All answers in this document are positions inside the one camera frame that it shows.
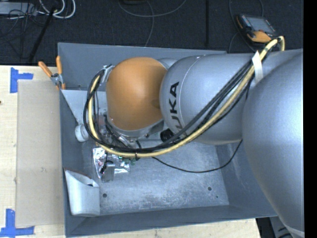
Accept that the black cylinder on white bracket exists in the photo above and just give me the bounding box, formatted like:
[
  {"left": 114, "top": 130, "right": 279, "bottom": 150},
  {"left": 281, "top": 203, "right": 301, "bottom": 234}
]
[{"left": 148, "top": 128, "right": 175, "bottom": 143}]

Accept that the grey metal bin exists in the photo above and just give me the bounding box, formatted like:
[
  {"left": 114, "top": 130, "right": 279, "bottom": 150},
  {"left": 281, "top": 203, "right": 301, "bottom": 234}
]
[{"left": 57, "top": 42, "right": 278, "bottom": 238}]

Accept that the pale brown flat board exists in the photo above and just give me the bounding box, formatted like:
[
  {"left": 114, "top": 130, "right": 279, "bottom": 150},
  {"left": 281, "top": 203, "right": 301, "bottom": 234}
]
[{"left": 14, "top": 79, "right": 66, "bottom": 228}]

